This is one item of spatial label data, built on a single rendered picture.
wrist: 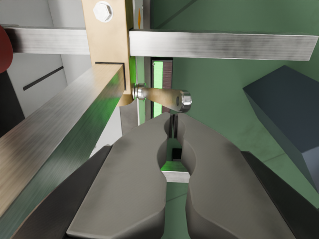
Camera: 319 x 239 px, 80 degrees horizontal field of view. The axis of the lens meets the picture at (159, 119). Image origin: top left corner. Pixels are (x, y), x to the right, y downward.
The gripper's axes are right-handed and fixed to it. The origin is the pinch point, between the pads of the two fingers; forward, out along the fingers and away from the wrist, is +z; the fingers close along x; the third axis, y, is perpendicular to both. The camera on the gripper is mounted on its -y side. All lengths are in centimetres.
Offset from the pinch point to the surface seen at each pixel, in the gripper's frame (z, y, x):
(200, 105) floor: 101, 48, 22
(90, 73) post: 9.6, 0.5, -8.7
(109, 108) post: 6.5, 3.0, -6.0
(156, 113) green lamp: 31.0, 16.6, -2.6
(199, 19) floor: 101, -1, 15
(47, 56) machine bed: 33.6, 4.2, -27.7
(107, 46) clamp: 14.1, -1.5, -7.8
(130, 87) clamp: 14.3, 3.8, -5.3
